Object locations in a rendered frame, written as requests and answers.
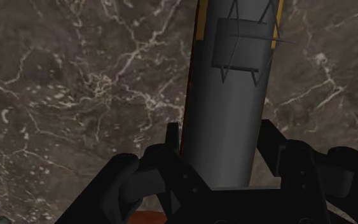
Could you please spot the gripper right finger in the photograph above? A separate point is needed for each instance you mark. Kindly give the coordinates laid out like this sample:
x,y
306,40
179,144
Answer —
x,y
296,164

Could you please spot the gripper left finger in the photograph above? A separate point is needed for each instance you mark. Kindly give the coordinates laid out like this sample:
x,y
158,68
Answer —
x,y
169,173

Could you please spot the grey cylinder with yellow stripes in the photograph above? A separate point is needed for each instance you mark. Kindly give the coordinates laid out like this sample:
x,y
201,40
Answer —
x,y
225,124

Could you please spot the orange brown object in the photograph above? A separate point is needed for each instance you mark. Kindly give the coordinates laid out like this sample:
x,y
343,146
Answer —
x,y
149,218

